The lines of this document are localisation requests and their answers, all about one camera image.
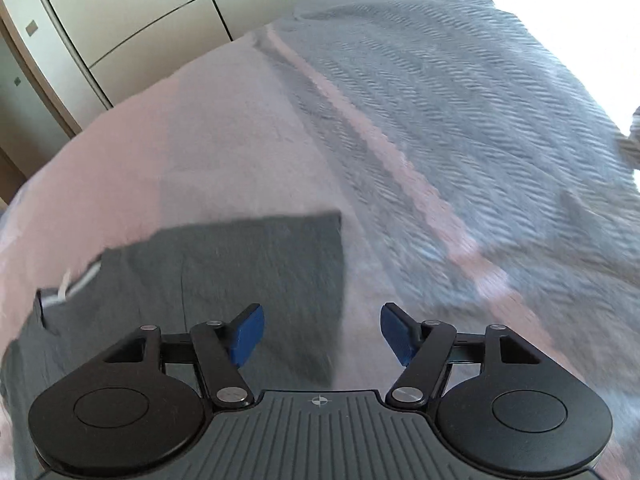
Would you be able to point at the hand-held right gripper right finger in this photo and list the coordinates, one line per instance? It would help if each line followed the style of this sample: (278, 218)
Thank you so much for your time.
(397, 334)

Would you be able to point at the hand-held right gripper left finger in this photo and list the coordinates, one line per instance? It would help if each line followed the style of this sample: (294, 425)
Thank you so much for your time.
(247, 334)

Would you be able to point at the grey knit sweater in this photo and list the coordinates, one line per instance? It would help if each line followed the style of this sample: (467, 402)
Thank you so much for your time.
(250, 270)

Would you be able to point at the pink grey striped blanket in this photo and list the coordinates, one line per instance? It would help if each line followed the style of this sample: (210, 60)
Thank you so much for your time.
(280, 150)

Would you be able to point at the cream wardrobe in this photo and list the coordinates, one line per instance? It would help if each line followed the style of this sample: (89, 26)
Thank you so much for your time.
(150, 15)

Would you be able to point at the brown door frame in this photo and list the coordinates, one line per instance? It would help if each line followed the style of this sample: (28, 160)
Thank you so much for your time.
(45, 80)

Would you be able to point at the grey wall switch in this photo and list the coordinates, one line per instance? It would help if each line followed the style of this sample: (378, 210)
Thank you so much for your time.
(31, 27)

